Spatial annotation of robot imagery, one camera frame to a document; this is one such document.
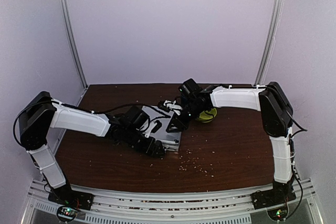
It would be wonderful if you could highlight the aluminium frame post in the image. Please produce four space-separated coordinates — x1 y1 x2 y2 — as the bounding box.
60 0 88 90
255 0 284 85

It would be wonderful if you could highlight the left aluminium frame post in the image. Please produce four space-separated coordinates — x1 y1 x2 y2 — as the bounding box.
60 0 88 90

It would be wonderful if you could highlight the dark blue mug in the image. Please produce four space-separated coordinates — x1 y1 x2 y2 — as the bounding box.
180 95 187 106

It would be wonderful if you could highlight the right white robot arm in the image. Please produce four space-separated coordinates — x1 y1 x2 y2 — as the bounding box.
158 79 295 204

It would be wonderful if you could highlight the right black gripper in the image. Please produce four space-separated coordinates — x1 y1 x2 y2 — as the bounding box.
166 102 205 134

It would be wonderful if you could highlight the right aluminium frame post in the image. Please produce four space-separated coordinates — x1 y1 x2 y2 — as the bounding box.
255 0 284 85

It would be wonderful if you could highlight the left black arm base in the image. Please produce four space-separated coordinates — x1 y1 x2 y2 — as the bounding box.
48 185 94 210

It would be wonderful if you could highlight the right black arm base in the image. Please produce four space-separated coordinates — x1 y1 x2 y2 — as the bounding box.
251 180 296 209

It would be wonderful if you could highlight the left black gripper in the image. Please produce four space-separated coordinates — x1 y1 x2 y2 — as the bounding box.
123 126 166 158

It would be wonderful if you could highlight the silver aluminium poker case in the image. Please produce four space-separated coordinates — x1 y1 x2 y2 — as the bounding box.
140 106 182 152

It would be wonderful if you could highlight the lime green bowl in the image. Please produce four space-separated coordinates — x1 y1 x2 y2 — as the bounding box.
196 108 217 123

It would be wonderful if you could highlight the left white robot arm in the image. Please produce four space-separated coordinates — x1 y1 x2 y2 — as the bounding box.
13 91 166 205

